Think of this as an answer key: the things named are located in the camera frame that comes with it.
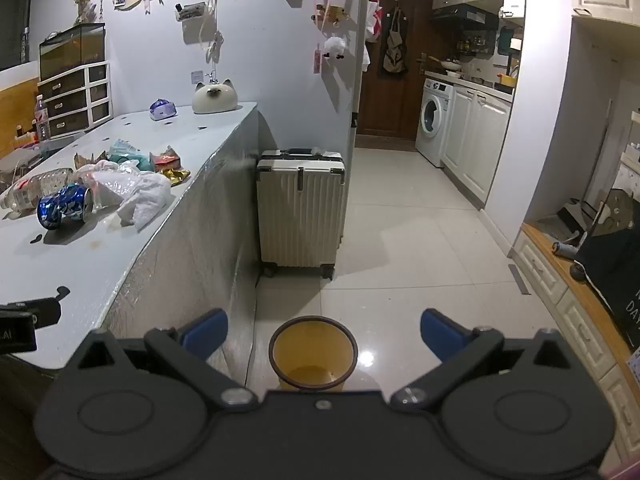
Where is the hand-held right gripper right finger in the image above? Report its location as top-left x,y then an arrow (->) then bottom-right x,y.
390,308 -> 573,412

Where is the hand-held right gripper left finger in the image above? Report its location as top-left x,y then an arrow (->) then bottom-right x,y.
75,308 -> 258,409

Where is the yellow trash bin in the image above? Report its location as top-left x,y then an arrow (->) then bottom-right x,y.
268,316 -> 359,393

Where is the crushed blue drink can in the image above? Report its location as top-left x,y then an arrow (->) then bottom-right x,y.
37,183 -> 95,231

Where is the crushed clear plastic bottle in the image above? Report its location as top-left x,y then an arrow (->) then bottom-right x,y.
0,167 -> 76,212

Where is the white plastic bag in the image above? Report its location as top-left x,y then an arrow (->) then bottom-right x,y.
75,160 -> 173,231

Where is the gold foil wrapper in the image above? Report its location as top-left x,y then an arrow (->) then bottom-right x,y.
159,167 -> 192,187

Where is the red foil packet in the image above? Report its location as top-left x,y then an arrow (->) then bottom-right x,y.
150,146 -> 183,173

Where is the teal plastic bag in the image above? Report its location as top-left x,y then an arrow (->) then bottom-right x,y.
107,139 -> 156,171

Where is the white drawer bench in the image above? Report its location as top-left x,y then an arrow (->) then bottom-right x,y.
510,222 -> 640,466

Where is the white ribbed suitcase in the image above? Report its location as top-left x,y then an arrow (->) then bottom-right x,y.
255,147 -> 347,281

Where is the crumpled clear plastic bag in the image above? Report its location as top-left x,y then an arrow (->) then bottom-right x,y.
82,167 -> 142,209

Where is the torn cardboard piece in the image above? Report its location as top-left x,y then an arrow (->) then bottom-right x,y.
74,150 -> 108,171

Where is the black printed cushion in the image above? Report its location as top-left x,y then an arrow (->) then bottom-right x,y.
572,187 -> 640,351

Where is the white kitchen base cabinet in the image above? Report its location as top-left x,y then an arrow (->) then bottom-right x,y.
441,82 -> 515,206

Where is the clear water bottle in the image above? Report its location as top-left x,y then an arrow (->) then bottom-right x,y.
34,94 -> 52,142

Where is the white washing machine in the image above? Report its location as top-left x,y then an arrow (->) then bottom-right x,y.
415,78 -> 456,168

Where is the white drawer unit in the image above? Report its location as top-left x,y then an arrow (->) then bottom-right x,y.
37,61 -> 112,139

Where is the purple crumpled wrapper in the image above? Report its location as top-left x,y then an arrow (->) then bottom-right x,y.
149,98 -> 178,121

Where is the white cat-shaped ornament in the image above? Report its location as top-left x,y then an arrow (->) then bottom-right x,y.
191,79 -> 238,114

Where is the brown wooden door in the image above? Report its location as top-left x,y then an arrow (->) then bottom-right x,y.
356,0 -> 435,142

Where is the glass fish tank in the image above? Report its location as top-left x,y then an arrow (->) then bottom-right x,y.
39,22 -> 107,81

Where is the hanging tote bag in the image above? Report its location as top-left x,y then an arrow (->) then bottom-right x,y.
382,7 -> 410,78

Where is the white plush sheep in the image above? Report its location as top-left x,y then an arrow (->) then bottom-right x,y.
322,35 -> 349,61

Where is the dark window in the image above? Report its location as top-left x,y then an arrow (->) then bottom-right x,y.
0,0 -> 38,71

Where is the black range hood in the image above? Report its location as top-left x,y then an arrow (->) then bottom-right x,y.
431,3 -> 499,26

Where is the clear wall shelf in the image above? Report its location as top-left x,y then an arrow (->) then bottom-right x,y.
175,2 -> 206,22

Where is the wooden wall hook rack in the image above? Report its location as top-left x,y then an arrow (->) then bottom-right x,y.
315,4 -> 348,28

